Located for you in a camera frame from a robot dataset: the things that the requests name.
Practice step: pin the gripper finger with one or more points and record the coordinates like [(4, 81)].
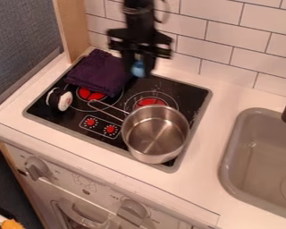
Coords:
[(149, 65), (128, 62)]

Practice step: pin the toy sink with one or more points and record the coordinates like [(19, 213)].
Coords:
[(260, 167)]

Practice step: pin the silver pot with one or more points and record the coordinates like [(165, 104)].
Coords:
[(155, 134)]

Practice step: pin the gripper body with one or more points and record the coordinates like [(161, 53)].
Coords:
[(140, 41)]

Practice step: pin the black and white toy sushi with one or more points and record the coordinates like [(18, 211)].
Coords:
[(60, 99)]

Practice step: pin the blue brush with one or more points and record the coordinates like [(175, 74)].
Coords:
[(138, 69)]

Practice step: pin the purple cloth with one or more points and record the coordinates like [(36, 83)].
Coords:
[(98, 71)]

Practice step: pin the toy stove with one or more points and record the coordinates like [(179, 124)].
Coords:
[(109, 119)]

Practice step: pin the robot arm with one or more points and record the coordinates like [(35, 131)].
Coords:
[(139, 13)]

